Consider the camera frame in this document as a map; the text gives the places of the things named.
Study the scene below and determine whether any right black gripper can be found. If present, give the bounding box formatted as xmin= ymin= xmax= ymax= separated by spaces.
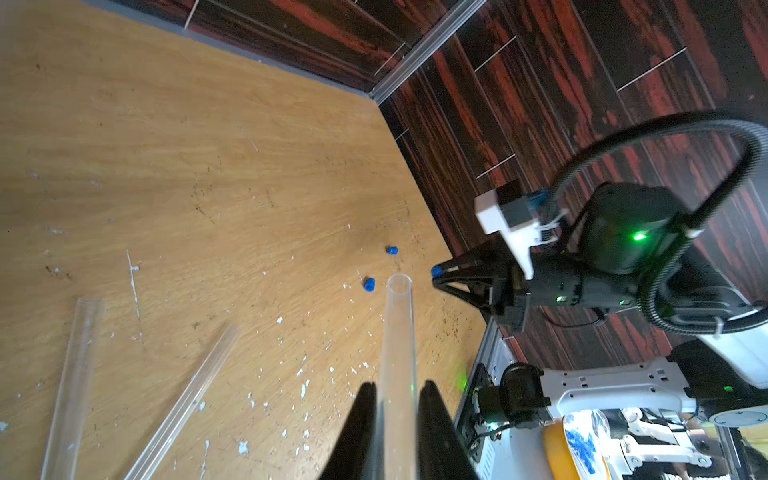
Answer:
xmin=433 ymin=239 xmax=579 ymax=333

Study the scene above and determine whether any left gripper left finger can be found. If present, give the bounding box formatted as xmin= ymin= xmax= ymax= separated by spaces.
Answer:
xmin=319 ymin=382 xmax=377 ymax=480

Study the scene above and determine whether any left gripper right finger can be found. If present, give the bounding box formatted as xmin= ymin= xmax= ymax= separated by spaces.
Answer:
xmin=417 ymin=380 xmax=478 ymax=480

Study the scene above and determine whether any clear glass test tube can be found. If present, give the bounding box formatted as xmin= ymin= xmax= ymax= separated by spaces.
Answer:
xmin=379 ymin=273 xmax=418 ymax=479

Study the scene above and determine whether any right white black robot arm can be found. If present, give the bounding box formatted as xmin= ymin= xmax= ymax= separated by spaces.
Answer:
xmin=432 ymin=183 xmax=767 ymax=427

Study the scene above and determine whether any clear test tube middle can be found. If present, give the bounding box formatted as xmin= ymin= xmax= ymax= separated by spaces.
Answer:
xmin=125 ymin=325 xmax=240 ymax=479

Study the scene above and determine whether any clear test tube lower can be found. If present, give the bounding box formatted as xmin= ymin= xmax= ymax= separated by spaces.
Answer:
xmin=40 ymin=297 xmax=106 ymax=479

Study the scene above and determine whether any yellow container outside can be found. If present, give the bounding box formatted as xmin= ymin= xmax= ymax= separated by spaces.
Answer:
xmin=542 ymin=410 xmax=611 ymax=479

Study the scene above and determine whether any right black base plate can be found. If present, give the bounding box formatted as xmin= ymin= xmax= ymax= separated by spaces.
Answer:
xmin=456 ymin=363 xmax=508 ymax=463

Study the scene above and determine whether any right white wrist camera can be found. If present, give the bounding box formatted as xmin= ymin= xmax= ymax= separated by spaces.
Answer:
xmin=474 ymin=179 xmax=569 ymax=280

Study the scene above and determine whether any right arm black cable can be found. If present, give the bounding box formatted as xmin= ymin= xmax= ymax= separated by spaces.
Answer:
xmin=548 ymin=110 xmax=768 ymax=337

